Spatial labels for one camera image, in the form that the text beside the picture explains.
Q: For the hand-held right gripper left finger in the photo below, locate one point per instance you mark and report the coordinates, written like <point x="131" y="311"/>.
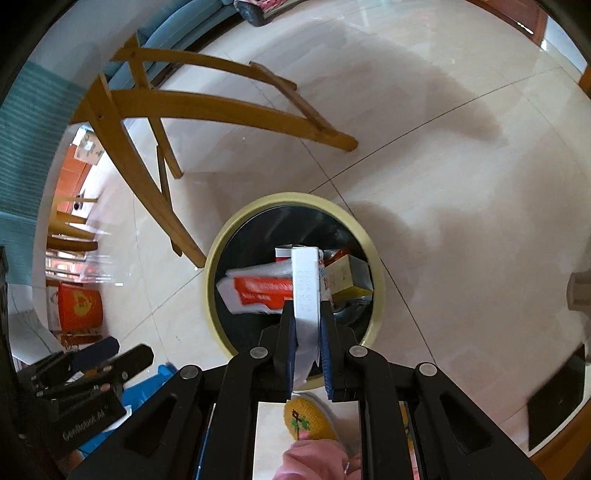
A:
<point x="292" y="341"/>

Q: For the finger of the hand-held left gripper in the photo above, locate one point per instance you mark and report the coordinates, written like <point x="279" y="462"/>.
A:
<point x="99" y="349"/>
<point x="134" y="362"/>

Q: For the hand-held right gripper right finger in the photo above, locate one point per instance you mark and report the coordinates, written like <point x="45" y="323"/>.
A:
<point x="325" y="346"/>

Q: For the white drink carton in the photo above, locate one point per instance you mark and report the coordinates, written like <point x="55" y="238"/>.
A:
<point x="305" y="286"/>

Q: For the black bin with yellow rim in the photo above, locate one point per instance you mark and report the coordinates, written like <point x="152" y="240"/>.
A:
<point x="258" y="240"/>

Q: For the blue plastic item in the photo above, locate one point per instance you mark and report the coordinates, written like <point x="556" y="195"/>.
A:
<point x="159" y="373"/>

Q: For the red and white plastic packet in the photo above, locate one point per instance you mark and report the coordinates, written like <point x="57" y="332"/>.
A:
<point x="258" y="290"/>

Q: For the yellow knitted slipper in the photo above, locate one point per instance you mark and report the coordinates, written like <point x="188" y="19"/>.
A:
<point x="304" y="417"/>

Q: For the beige yellow box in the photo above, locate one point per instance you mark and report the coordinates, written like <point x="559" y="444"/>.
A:
<point x="348" y="274"/>

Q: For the person's pink trouser leg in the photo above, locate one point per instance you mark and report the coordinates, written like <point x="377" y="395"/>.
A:
<point x="314" y="464"/>

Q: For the wooden stool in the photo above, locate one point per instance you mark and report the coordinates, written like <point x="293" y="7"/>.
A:
<point x="69" y="230"/>

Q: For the white printed box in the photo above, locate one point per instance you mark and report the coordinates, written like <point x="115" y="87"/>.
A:
<point x="87" y="145"/>

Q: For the black floor mat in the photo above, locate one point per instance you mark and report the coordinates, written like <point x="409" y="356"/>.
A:
<point x="558" y="397"/>

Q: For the curved wooden chair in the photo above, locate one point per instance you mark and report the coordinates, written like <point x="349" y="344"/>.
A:
<point x="207" y="104"/>

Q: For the dark blue sofa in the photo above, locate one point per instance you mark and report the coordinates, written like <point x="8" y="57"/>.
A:
<point x="175" y="27"/>

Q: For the brown wooden door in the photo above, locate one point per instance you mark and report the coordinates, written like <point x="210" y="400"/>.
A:
<point x="531" y="14"/>

